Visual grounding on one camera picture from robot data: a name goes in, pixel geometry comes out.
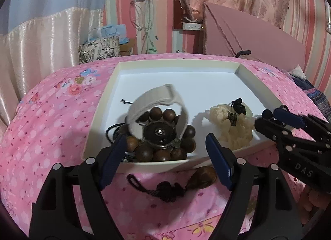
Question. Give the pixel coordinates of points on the brown cardboard box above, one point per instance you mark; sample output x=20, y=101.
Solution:
x=130, y=48

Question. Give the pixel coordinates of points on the blue and cream curtain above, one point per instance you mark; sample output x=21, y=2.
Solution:
x=39, y=37

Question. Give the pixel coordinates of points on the white shallow tray box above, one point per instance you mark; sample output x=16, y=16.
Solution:
x=186, y=86

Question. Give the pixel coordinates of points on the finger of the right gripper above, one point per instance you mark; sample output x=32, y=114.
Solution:
x=274, y=130
x=283, y=114

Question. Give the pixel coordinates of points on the person's right hand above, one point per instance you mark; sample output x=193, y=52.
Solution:
x=309, y=199

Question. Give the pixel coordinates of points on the white power strip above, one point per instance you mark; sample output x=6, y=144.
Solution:
x=192, y=26

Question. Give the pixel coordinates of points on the light blue gift bag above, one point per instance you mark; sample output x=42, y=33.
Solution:
x=118, y=31

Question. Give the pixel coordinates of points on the pink padded headboard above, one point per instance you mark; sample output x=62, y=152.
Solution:
x=233, y=33

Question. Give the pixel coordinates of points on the pink floral bed sheet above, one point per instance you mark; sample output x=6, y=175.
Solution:
x=52, y=123

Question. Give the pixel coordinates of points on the black white floral bag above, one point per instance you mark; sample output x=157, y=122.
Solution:
x=99, y=49

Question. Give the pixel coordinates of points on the purple patterned pillow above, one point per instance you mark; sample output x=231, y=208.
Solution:
x=318, y=98

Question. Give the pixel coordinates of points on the watch with beige strap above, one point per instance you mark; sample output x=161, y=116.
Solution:
x=158, y=117

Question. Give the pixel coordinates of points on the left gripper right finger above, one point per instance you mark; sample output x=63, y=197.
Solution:
x=275, y=215

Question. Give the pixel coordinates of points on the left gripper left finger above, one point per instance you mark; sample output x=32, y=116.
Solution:
x=55, y=215

